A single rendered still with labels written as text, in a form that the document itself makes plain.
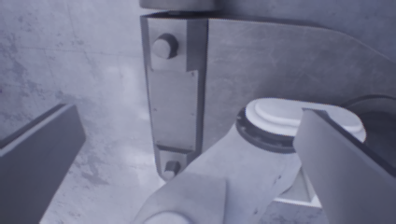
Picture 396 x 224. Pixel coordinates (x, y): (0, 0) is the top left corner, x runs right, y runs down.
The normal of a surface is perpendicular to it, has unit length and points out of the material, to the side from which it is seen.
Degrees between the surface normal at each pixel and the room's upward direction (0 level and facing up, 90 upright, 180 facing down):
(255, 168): 90
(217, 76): 0
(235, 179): 90
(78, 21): 0
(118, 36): 0
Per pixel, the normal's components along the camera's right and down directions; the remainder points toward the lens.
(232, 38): -0.20, 0.51
